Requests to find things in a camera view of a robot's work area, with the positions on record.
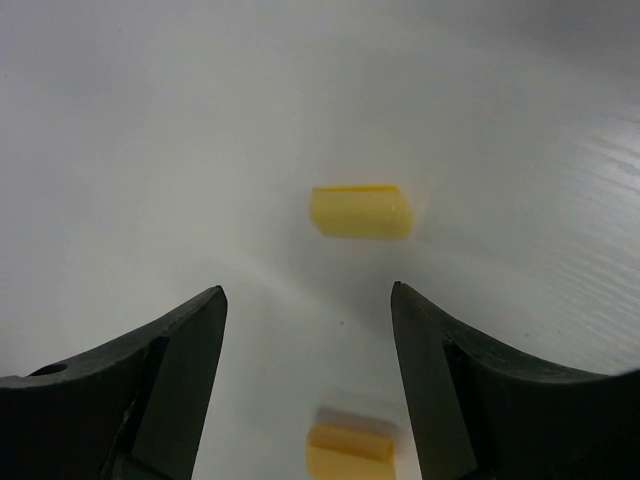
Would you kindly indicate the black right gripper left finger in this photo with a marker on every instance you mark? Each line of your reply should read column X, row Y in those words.
column 131, row 408

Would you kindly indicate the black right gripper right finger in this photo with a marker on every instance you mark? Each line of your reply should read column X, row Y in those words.
column 481, row 409

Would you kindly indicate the yellow highlighter body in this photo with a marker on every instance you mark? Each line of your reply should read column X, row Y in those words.
column 346, row 445

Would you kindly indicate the yellow highlighter cap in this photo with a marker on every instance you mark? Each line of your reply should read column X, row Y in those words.
column 361, row 211

